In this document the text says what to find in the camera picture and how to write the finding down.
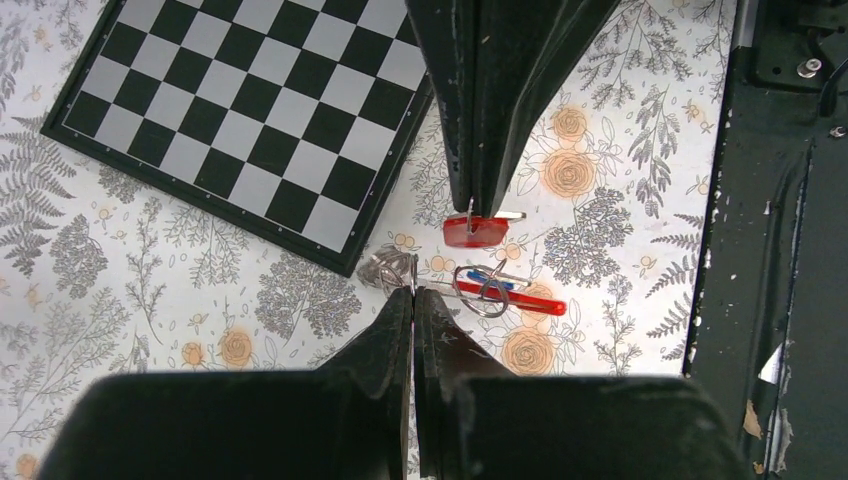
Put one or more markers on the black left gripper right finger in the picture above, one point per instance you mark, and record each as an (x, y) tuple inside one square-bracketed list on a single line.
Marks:
[(478, 420)]

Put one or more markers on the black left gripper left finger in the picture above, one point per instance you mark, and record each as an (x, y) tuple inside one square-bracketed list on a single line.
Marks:
[(347, 419)]

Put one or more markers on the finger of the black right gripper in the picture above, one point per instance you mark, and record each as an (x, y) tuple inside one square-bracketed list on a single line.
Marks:
[(525, 52), (450, 35)]

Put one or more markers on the metal keyring holder red handle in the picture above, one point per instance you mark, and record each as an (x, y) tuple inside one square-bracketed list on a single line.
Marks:
[(389, 269)]

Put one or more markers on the key with blue tag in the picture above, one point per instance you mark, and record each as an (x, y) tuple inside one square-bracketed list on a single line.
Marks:
[(485, 290)]

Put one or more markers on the key with red tag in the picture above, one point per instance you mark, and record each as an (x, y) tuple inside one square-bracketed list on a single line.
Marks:
[(469, 231)]

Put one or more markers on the black white chessboard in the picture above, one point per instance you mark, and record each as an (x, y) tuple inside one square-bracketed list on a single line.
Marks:
[(289, 119)]

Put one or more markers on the floral patterned table mat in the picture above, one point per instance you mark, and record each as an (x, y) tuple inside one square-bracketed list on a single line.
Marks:
[(103, 274)]

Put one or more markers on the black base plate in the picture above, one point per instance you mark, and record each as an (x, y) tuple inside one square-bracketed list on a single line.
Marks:
[(768, 336)]

